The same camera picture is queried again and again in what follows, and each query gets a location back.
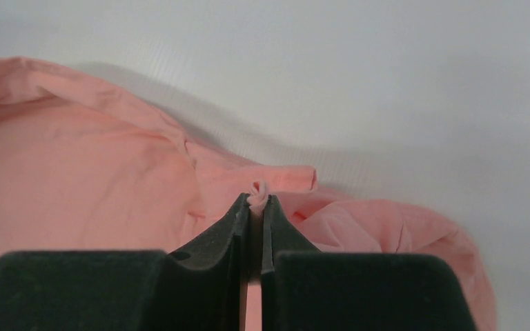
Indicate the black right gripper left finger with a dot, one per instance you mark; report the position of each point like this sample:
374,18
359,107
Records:
199,286

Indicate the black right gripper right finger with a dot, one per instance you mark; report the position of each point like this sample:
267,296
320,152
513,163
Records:
304,288

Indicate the pink t shirt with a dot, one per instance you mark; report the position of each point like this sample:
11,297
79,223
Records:
84,164

